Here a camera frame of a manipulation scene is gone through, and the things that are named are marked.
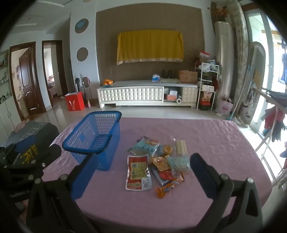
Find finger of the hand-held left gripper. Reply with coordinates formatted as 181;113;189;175
0;135;38;164
2;145;62;182

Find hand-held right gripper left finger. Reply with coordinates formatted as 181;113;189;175
26;153;101;233

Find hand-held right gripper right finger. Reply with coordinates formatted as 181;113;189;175
190;153;264;233

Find long orange snack packet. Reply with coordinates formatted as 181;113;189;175
155;172;185;199

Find red foil snack packet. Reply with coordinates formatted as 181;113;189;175
157;170;180;181

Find clear wafer packet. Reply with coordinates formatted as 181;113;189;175
173;137;188;155

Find gold foil snack packet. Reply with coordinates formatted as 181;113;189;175
150;155;171;172

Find blue plastic mesh basket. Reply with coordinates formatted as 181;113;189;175
62;111;122;172

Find red white snack packet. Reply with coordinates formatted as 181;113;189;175
125;154;152;191

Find light blue cartoon snack packet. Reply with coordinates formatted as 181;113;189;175
128;135;160;157

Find bed with grey cover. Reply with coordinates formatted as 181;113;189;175
0;120;60;148

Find pink cloth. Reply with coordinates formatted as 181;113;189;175
14;119;30;132

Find dark grey cloth yellow print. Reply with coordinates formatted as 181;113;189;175
20;122;59;165

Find white shelf cabinet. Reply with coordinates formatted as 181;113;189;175
0;50;22;136

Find red gift bag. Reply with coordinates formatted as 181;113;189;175
65;91;85;111

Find pink tablecloth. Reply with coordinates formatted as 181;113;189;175
41;116;276;233

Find broom with pink bristles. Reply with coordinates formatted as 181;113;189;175
85;73;92;107

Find brown wooden door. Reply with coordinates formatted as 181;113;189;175
9;41;46;121

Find pink tote bag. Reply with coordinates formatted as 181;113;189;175
215;96;234;115

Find clothes drying rack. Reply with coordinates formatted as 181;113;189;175
252;86;287;186

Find white shelf rack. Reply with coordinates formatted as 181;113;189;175
195;62;220;111

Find red garment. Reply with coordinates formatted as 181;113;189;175
265;108;285;135

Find white tufted television cabinet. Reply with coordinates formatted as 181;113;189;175
97;80;199;109

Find cardboard box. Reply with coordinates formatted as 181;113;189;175
179;70;198;84

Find black router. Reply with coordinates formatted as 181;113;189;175
161;69;177;79

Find tall round air conditioner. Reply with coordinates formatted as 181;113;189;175
214;21;235;112

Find arched grey board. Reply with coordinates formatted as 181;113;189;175
247;41;266;126

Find leaning mattress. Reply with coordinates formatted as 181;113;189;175
226;0;254;117

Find yellow cloth cover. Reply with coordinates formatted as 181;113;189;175
117;30;184;65

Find blue hanging garment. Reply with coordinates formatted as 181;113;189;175
277;38;287;84

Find balcony glass door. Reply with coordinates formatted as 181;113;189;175
243;9;287;135

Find artificial flowers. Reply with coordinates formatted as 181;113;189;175
212;7;229;22

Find brown door frame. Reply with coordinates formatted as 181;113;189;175
42;40;69;106

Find plain round wall decor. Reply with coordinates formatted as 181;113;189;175
77;47;88;61

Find round wall decor blue plate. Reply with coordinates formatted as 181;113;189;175
74;18;89;34

